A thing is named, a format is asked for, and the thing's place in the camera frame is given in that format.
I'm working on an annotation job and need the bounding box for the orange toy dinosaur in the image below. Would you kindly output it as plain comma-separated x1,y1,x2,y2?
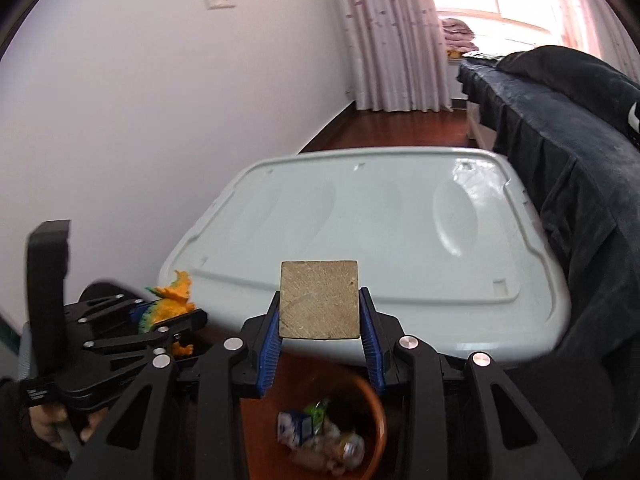
138,270,195,334

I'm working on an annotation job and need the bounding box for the small wooden cube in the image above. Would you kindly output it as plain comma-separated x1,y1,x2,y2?
279,260,360,340

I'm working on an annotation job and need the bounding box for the green snack wrapper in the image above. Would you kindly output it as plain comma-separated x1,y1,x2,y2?
304,399,330,426

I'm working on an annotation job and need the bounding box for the person left hand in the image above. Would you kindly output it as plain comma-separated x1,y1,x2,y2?
28,405,108,452

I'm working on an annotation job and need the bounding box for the blue white milk carton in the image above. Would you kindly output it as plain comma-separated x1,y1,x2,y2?
277,411,320,450

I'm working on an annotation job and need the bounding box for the white storage box lid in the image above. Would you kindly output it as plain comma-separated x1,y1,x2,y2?
158,148,570,363

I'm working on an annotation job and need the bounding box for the dark blanket bed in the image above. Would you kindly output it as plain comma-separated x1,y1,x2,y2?
458,46,639,359

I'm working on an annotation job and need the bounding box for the pink curtain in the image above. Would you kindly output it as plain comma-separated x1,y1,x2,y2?
337,0,451,112

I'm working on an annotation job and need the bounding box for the folded pink bedding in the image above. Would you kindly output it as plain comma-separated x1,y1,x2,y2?
440,18,478,58

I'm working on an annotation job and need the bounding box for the white wall socket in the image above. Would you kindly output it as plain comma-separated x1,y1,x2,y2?
203,0,236,11

